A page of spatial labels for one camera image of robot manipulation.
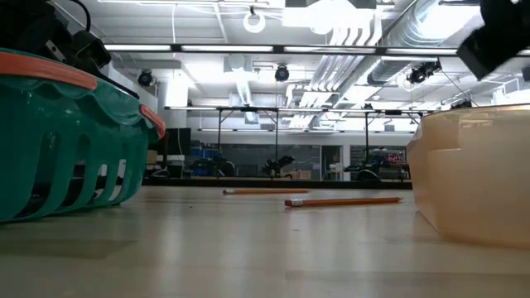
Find translucent orange plastic tray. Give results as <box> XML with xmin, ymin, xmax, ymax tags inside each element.
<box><xmin>406</xmin><ymin>103</ymin><xmax>530</xmax><ymax>251</ymax></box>

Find orange pencil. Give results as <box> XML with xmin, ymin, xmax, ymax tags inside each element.
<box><xmin>222</xmin><ymin>188</ymin><xmax>311</xmax><ymax>196</ymax></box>
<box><xmin>284</xmin><ymin>196</ymin><xmax>403</xmax><ymax>209</ymax></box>

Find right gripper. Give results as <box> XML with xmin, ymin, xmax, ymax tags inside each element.
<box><xmin>456</xmin><ymin>22</ymin><xmax>530</xmax><ymax>81</ymax></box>

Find white ribbed ceiling ducts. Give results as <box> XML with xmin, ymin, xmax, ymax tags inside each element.
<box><xmin>285</xmin><ymin>12</ymin><xmax>386</xmax><ymax>129</ymax></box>

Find black monitor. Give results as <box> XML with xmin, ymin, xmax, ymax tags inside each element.
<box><xmin>165</xmin><ymin>127</ymin><xmax>192</xmax><ymax>156</ymax></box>

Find black aluminium table frame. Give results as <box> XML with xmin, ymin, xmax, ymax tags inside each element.
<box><xmin>142</xmin><ymin>176</ymin><xmax>413</xmax><ymax>190</ymax></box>

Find black hanging camera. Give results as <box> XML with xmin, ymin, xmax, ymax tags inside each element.
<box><xmin>407</xmin><ymin>60</ymin><xmax>443</xmax><ymax>85</ymax></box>

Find overhead light bar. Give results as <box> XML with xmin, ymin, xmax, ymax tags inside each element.
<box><xmin>103</xmin><ymin>42</ymin><xmax>459</xmax><ymax>58</ymax></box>

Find green plastic basket orange rim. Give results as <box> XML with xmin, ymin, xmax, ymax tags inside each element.
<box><xmin>0</xmin><ymin>47</ymin><xmax>166</xmax><ymax>224</ymax></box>

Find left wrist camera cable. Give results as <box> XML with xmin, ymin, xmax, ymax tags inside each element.
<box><xmin>68</xmin><ymin>0</ymin><xmax>93</xmax><ymax>34</ymax></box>

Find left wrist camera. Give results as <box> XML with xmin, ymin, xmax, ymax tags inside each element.
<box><xmin>70</xmin><ymin>29</ymin><xmax>113</xmax><ymax>76</ymax></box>

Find distant black station frame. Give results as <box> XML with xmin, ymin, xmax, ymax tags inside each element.
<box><xmin>165</xmin><ymin>105</ymin><xmax>436</xmax><ymax>180</ymax></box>

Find silver ventilation duct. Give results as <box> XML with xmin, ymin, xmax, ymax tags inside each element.
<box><xmin>366</xmin><ymin>0</ymin><xmax>481</xmax><ymax>86</ymax></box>

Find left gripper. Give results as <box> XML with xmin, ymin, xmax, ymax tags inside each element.
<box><xmin>28</xmin><ymin>24</ymin><xmax>140</xmax><ymax>99</ymax></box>

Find white ring ceiling fixture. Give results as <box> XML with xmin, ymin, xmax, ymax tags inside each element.
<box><xmin>243</xmin><ymin>6</ymin><xmax>267</xmax><ymax>35</ymax></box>

